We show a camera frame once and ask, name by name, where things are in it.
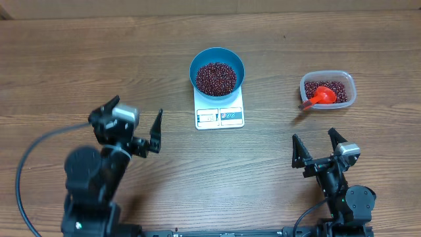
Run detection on white digital kitchen scale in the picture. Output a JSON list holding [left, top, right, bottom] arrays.
[[194, 87, 245, 130]]

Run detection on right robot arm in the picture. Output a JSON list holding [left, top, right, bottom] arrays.
[[289, 128, 376, 236]]

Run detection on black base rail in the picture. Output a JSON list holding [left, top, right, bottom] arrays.
[[131, 224, 376, 237]]

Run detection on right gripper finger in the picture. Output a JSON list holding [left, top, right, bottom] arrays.
[[328, 128, 347, 152], [291, 134, 312, 169]]

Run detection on blue bowl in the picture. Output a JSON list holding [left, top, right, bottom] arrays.
[[189, 47, 245, 99]]

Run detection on red beans in bowl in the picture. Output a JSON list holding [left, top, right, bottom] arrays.
[[196, 62, 237, 97]]

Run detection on clear plastic container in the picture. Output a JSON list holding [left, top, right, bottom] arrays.
[[299, 70, 357, 109]]

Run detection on red measuring scoop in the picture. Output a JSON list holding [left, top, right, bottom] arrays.
[[298, 86, 337, 110]]

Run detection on red adzuki beans in container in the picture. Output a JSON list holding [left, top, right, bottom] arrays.
[[305, 81, 348, 103]]

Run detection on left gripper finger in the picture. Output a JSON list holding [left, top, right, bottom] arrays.
[[99, 95, 120, 115], [149, 109, 163, 153]]

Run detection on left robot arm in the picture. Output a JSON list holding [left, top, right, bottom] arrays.
[[61, 96, 163, 237]]

